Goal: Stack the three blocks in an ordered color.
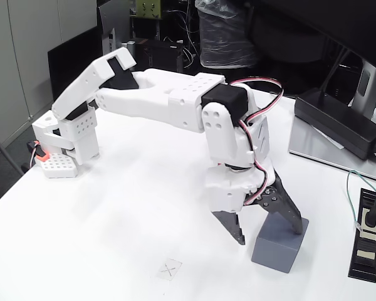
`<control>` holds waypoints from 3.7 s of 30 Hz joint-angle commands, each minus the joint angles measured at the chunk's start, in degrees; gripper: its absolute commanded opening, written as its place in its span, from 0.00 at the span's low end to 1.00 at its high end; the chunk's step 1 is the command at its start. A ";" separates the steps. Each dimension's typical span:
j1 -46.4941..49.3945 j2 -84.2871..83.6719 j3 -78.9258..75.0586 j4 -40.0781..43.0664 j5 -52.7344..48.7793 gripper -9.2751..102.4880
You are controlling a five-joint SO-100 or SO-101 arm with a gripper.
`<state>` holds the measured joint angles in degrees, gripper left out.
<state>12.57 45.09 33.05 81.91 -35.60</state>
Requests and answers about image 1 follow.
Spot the grey cube block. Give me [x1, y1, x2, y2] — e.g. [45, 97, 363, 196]
[251, 216, 310, 273]

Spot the silver monitor stand base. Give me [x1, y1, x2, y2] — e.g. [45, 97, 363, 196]
[288, 115, 376, 184]

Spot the clear tape with X mark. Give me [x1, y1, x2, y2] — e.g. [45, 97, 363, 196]
[156, 258, 183, 282]

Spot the black table outlet strip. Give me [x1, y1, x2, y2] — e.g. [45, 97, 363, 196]
[347, 187, 376, 283]

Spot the black power adapter brick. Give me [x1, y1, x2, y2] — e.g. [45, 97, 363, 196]
[293, 87, 376, 161]

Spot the silver monitor stand neck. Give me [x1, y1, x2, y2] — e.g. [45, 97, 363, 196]
[347, 59, 376, 119]

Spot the black equipment box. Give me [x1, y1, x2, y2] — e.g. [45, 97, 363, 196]
[134, 37, 184, 75]

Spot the white perforated clamp block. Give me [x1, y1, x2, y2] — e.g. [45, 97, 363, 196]
[34, 152, 80, 179]

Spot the large black monitor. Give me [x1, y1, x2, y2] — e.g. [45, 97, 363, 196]
[253, 0, 376, 75]

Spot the green panel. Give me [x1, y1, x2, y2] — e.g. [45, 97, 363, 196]
[135, 0, 161, 19]

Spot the thin green cable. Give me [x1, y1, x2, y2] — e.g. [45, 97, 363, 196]
[345, 169, 376, 233]

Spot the black plug with cable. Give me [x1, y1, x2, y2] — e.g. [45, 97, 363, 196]
[363, 190, 376, 228]

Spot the silver metal post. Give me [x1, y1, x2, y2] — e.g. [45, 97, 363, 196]
[121, 40, 138, 63]

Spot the orange cable clip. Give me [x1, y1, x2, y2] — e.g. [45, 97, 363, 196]
[26, 140, 50, 162]

